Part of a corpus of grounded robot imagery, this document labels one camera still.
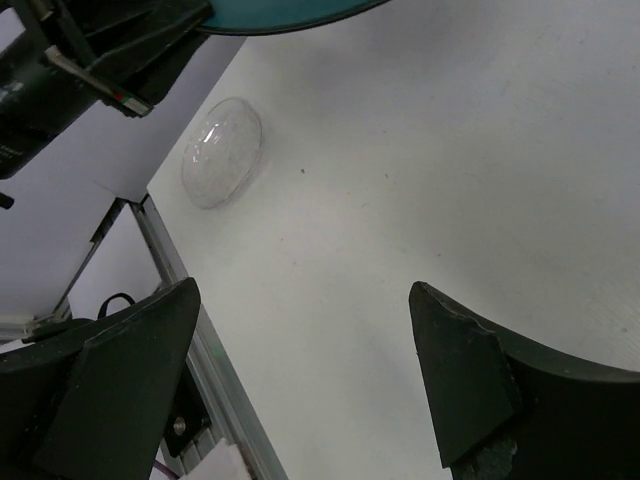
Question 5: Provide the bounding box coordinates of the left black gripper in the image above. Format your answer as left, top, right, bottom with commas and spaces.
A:
1, 1, 210, 180

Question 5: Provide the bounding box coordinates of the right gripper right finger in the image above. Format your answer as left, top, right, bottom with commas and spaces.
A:
408, 282, 639, 479

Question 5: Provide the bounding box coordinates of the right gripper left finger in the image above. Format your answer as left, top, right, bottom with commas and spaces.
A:
0, 277, 202, 480

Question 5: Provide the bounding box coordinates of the teal square plate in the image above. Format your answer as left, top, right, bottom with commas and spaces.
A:
199, 0, 385, 36

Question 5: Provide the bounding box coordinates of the aluminium table front rail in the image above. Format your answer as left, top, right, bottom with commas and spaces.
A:
0, 194, 291, 480

